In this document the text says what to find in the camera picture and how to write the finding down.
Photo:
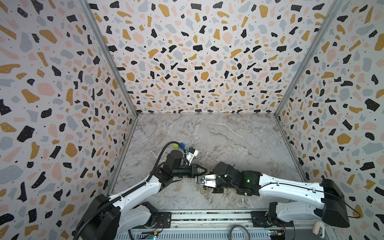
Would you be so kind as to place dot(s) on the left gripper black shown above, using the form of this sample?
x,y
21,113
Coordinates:
x,y
193,170

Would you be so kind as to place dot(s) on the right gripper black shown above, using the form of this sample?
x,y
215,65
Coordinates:
x,y
218,177

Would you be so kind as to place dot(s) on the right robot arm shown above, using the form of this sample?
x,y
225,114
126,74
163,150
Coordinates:
x,y
293,200

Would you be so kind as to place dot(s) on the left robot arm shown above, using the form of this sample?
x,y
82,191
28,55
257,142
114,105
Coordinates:
x,y
108,216

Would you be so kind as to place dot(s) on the white clip device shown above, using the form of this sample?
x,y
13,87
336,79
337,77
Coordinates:
x,y
319,229

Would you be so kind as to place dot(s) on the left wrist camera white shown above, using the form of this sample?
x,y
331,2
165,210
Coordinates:
x,y
191,153

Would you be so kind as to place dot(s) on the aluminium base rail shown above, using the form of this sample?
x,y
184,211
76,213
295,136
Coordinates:
x,y
224,225

